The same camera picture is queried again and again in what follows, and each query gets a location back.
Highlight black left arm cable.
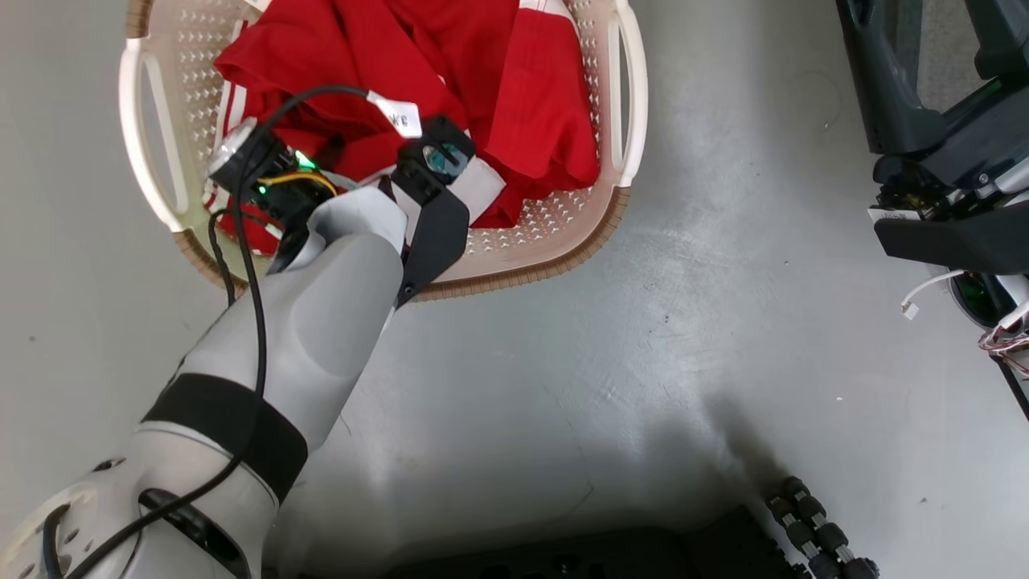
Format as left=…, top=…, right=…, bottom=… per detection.
left=42, top=84, right=379, bottom=579

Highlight white cable with plug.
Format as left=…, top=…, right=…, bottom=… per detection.
left=900, top=269, right=967, bottom=322

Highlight black ribbed cable chain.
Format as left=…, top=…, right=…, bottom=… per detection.
left=762, top=475, right=882, bottom=579

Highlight red garment with white trim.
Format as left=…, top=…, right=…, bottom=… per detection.
left=201, top=0, right=601, bottom=257

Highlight white cable label tag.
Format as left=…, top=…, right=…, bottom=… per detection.
left=365, top=90, right=424, bottom=140

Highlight cream plastic laundry basket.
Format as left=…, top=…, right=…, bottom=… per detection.
left=118, top=0, right=650, bottom=303

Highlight thin red white wires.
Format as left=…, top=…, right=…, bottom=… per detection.
left=977, top=323, right=1029, bottom=379

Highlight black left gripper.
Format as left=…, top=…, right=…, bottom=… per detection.
left=390, top=170, right=472, bottom=310

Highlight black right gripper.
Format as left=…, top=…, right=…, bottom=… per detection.
left=834, top=0, right=1029, bottom=276

